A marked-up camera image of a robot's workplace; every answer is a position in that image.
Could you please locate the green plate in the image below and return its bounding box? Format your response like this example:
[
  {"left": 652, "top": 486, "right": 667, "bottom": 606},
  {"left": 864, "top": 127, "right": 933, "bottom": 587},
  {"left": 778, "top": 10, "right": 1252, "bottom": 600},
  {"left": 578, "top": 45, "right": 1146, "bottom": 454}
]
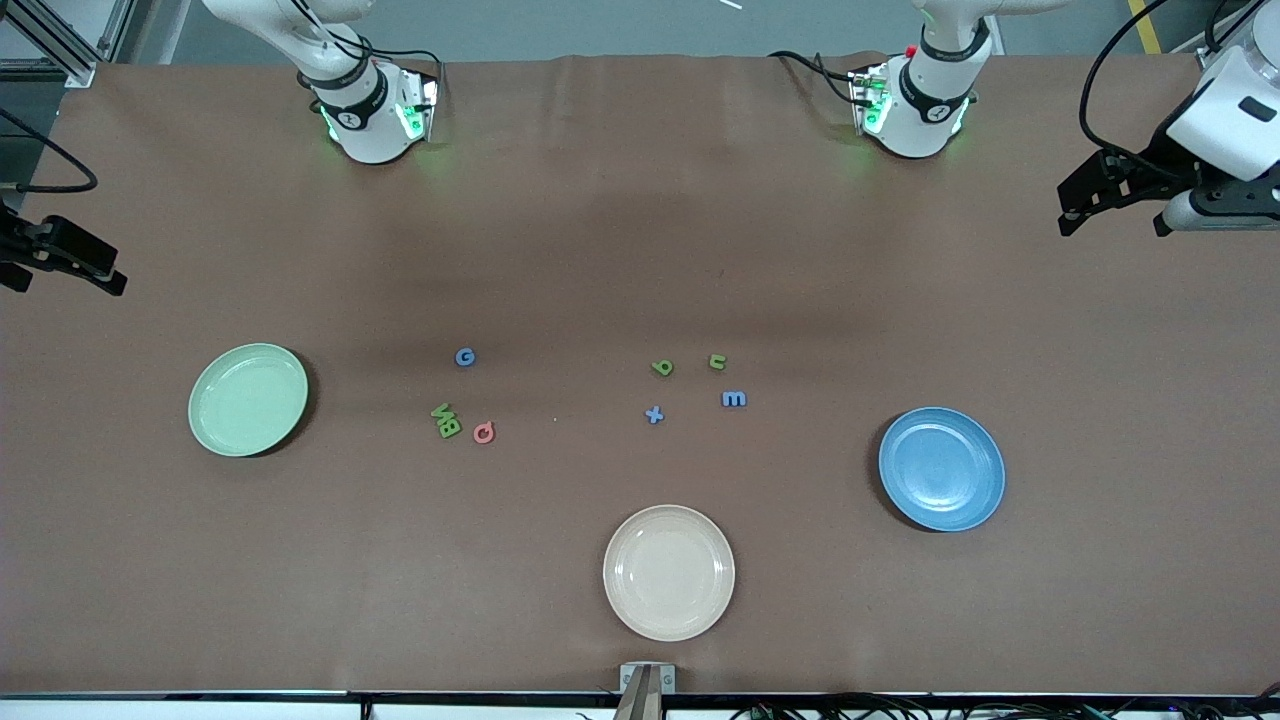
[{"left": 188, "top": 343, "right": 310, "bottom": 459}]

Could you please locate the blue plate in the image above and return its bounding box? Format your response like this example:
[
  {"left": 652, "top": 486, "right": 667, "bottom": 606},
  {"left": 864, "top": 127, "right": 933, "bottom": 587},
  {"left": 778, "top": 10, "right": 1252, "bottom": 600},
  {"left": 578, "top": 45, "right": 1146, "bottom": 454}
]
[{"left": 878, "top": 406, "right": 1007, "bottom": 533}]

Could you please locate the brown table cover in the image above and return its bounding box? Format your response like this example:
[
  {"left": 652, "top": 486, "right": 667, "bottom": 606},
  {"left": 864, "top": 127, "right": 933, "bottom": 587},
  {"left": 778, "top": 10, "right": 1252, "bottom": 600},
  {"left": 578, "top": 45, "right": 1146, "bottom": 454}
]
[{"left": 0, "top": 52, "right": 1280, "bottom": 698}]

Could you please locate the beige plate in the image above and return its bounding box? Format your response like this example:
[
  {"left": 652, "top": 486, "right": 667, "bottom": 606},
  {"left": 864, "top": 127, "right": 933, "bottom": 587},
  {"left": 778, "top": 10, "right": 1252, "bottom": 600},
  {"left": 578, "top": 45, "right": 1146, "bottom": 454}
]
[{"left": 603, "top": 504, "right": 736, "bottom": 642}]

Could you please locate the aluminium extrusion frame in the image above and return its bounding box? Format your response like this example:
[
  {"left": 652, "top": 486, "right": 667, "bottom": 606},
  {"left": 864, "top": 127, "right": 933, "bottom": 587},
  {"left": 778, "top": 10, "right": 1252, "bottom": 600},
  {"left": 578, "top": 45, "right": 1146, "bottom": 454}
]
[{"left": 0, "top": 0, "right": 136, "bottom": 89}]

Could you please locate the black arm base cable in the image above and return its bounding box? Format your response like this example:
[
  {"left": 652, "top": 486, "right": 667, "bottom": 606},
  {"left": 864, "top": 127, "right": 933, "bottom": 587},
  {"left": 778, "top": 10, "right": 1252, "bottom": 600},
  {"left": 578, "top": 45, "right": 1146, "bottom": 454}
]
[{"left": 768, "top": 48, "right": 861, "bottom": 106}]

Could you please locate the white table edge rail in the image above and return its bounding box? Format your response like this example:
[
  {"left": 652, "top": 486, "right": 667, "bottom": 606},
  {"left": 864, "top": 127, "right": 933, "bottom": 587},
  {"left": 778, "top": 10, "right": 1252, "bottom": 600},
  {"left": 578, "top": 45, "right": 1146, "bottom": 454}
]
[{"left": 0, "top": 690, "right": 1280, "bottom": 720}]

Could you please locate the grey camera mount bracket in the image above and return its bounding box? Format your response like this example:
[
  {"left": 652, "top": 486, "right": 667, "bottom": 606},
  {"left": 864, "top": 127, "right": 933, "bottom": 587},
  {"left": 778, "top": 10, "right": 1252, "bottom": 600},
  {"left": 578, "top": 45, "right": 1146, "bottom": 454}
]
[{"left": 620, "top": 663, "right": 677, "bottom": 720}]

